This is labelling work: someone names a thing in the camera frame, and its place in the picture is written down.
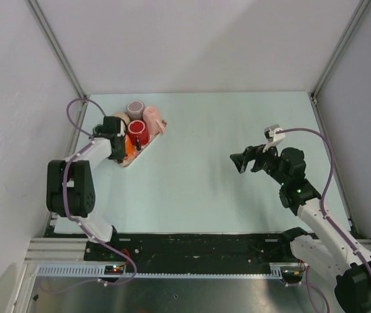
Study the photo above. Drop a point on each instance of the cream beige mug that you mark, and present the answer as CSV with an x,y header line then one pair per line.
x,y
123,116

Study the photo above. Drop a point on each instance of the orange mug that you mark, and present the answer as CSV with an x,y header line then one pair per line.
x,y
129,147

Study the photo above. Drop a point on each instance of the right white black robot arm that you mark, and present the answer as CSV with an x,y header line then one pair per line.
x,y
337,257

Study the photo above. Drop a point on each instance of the white slotted cable duct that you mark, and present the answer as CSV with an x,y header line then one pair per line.
x,y
101,271

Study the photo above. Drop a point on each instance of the floral serving tray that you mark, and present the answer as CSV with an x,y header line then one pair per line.
x,y
128,161

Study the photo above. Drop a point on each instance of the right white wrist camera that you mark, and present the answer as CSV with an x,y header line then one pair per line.
x,y
274,135

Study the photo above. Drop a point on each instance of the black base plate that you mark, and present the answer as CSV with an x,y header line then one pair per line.
x,y
196,254

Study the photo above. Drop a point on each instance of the pink mug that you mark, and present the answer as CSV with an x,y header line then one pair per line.
x,y
153,120

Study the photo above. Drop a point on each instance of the red mug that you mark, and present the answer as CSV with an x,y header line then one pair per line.
x,y
138,133

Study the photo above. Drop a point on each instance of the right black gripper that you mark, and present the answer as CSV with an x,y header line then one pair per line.
x,y
250,153

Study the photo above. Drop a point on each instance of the green mug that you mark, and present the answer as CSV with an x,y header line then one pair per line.
x,y
97,130

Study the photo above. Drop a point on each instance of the purple mug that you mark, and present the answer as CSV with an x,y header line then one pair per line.
x,y
135,110

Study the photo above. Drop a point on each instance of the aluminium frame rail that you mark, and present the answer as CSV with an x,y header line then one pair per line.
x,y
55,250

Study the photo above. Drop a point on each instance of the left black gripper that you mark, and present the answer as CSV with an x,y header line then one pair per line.
x,y
120,154

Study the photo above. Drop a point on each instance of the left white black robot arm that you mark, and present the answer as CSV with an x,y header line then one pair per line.
x,y
70,191

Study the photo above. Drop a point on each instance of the left aluminium corner post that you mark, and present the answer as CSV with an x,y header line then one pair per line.
x,y
51,38

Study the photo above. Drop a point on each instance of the right aluminium corner post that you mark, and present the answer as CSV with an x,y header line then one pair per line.
x,y
349,32

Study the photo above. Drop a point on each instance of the aluminium corner post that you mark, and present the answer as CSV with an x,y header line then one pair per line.
x,y
51,38
349,32

